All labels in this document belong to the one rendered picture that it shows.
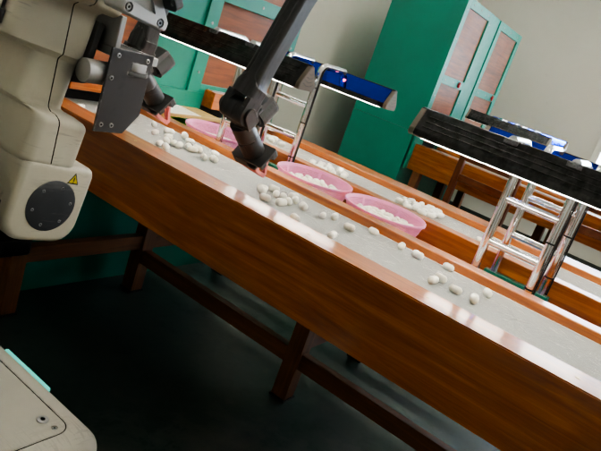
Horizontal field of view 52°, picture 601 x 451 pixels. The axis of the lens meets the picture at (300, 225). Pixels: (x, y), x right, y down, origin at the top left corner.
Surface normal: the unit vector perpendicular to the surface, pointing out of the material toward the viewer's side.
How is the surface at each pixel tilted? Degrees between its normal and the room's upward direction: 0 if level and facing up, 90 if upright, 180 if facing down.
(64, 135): 90
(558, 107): 90
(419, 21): 90
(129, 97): 90
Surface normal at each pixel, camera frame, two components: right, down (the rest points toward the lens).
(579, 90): -0.55, 0.06
